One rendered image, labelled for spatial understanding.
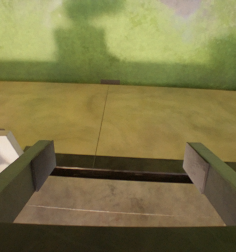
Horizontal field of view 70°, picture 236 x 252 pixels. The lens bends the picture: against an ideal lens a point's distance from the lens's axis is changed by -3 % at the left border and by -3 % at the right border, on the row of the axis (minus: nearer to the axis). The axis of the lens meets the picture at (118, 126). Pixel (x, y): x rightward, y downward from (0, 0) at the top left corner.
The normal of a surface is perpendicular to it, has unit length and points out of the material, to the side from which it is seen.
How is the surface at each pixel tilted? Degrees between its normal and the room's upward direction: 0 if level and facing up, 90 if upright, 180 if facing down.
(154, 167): 90
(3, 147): 0
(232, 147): 90
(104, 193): 80
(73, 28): 0
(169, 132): 90
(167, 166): 90
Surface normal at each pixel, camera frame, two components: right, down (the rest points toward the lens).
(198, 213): 0.01, -0.63
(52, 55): -0.05, 0.65
